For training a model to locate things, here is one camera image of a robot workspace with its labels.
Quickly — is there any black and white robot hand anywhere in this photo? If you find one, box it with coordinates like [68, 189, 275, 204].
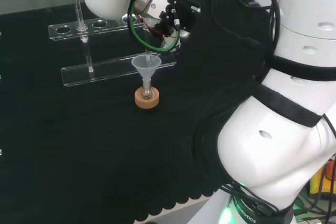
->
[135, 0, 202, 52]

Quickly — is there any clear glass weighing funnel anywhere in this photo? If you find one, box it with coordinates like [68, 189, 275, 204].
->
[145, 50, 160, 63]

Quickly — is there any translucent plastic funnel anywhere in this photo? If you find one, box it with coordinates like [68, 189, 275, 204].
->
[131, 54, 162, 87]

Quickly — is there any small glass round-bottom flask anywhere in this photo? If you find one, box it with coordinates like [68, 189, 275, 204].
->
[140, 81, 155, 102]

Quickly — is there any clear acrylic funnel stand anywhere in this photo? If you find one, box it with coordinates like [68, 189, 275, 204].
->
[48, 0, 178, 88]

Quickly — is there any black bench cloth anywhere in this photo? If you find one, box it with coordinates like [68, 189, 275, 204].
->
[0, 0, 279, 224]

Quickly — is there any yellow stop button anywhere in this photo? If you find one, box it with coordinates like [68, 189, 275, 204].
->
[309, 159, 336, 196]

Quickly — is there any green cable loop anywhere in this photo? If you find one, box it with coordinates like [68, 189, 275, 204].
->
[127, 0, 182, 53]

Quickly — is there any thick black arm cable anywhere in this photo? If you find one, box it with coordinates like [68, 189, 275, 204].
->
[206, 0, 281, 61]

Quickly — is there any cork ring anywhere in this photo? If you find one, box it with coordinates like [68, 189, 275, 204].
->
[134, 87, 160, 110]

